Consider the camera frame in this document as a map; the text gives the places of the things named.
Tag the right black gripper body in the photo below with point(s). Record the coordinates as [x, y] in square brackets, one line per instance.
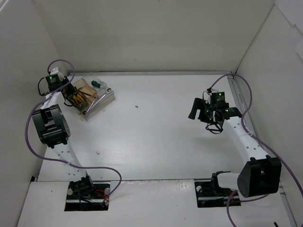
[203, 111]

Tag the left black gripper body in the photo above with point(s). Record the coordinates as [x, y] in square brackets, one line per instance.
[70, 89]

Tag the yellow handled needle-nose pliers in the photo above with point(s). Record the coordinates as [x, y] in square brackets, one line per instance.
[70, 99]

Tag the small silver ratchet wrench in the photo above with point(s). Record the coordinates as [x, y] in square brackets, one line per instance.
[90, 107]

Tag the large silver ratchet wrench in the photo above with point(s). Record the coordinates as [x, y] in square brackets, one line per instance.
[97, 99]

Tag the yellow handled cutting pliers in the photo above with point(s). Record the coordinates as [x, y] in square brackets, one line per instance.
[80, 98]

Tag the long brown hex key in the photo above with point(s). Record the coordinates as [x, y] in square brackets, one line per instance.
[86, 91]

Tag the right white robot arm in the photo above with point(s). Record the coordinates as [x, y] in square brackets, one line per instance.
[261, 172]

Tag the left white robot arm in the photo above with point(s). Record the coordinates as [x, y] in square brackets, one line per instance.
[53, 130]

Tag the clear plastic organizer box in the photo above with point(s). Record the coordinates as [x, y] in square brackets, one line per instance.
[85, 81]

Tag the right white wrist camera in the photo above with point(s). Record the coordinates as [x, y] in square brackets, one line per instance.
[211, 90]

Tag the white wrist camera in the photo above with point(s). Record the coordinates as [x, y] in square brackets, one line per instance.
[56, 71]
[211, 90]

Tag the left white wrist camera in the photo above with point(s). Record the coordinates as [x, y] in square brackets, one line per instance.
[56, 71]

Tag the green handled screwdriver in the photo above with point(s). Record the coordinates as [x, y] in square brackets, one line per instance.
[97, 84]

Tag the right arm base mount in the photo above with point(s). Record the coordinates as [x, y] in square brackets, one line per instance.
[207, 196]

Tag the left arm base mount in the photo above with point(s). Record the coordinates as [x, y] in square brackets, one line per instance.
[93, 201]

